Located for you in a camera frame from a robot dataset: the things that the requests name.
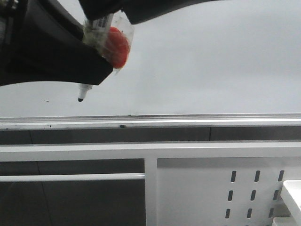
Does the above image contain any red round magnet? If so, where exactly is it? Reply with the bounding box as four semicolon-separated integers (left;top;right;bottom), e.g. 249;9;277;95
103;26;130;68

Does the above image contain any white whiteboard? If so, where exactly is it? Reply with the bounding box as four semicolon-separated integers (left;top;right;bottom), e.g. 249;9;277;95
0;0;301;124

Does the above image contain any white black-tip marker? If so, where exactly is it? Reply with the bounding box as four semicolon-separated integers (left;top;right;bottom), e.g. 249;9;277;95
77;13;116;103

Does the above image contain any white pegboard stand frame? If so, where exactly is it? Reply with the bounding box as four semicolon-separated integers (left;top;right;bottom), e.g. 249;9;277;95
0;141;301;226

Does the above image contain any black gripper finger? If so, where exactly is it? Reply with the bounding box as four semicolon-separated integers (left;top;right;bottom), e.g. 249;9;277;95
79;0;204;24
0;0;113;86

